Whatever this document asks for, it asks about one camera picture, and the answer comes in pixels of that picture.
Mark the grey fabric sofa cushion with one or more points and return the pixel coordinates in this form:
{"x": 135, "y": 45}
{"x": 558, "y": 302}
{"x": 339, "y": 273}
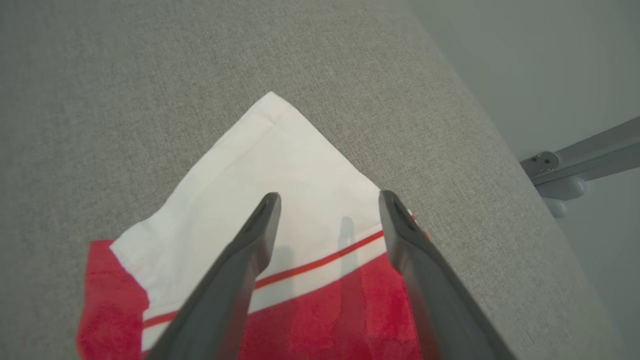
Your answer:
{"x": 125, "y": 100}

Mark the grey metal stand leg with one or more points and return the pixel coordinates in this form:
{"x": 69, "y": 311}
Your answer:
{"x": 590, "y": 150}

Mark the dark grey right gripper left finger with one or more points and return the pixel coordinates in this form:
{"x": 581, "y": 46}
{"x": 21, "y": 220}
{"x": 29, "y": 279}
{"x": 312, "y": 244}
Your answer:
{"x": 225, "y": 300}

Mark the red and white jersey garment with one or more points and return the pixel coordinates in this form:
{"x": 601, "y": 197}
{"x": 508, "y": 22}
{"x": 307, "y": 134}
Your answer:
{"x": 280, "y": 160}

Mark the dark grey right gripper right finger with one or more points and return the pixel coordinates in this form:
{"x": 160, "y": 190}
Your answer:
{"x": 445, "y": 310}

